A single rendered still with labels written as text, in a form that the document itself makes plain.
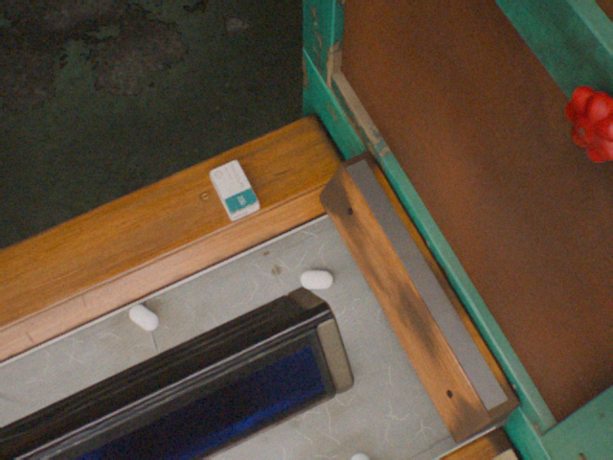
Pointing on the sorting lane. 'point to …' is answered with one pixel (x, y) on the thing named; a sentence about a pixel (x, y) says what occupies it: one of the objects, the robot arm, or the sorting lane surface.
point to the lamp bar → (198, 391)
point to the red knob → (592, 123)
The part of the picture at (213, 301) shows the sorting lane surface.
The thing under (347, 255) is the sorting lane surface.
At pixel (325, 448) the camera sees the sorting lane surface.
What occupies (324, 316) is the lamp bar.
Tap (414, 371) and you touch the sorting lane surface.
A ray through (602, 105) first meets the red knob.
